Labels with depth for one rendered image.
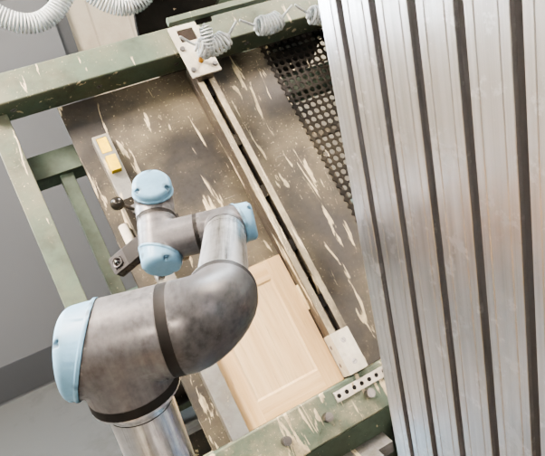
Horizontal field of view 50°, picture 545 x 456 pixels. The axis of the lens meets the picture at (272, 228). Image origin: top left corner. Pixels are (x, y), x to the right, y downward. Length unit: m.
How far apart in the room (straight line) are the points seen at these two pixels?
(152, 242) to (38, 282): 2.59
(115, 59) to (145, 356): 1.33
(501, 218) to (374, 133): 0.14
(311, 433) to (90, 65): 1.23
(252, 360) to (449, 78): 1.34
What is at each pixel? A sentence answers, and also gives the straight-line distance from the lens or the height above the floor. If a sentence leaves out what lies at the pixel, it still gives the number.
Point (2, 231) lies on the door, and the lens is 3.53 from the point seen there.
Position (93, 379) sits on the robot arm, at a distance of 0.72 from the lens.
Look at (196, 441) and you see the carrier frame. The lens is 1.84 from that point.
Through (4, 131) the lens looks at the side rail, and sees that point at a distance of 1.86.
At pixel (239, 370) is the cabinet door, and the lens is 1.68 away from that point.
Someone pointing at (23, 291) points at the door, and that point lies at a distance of 3.65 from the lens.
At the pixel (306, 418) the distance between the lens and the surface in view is 1.67.
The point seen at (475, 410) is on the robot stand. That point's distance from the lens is 0.58.
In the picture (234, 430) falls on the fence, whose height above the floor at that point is 0.92.
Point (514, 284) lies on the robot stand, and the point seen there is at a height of 1.76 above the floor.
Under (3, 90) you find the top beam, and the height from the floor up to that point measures 1.83.
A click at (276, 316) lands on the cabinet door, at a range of 1.72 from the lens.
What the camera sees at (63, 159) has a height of 1.60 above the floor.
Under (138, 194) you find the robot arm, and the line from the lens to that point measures 1.12.
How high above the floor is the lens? 2.00
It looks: 24 degrees down
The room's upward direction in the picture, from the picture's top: 14 degrees counter-clockwise
